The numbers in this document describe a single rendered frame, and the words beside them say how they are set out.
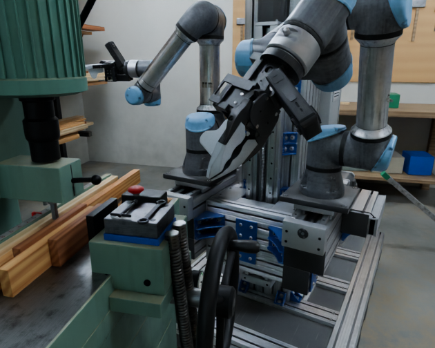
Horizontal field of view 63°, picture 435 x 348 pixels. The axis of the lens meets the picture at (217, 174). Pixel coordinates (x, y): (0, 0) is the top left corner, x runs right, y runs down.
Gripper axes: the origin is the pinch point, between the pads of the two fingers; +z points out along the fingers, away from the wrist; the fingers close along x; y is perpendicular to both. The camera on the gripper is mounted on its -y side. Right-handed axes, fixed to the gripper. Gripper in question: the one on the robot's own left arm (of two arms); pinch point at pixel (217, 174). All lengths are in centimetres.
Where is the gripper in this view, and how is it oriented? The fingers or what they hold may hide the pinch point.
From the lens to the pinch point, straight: 51.3
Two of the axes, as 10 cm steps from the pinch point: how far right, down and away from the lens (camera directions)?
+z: -5.8, 8.1, -1.1
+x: -4.6, -4.3, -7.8
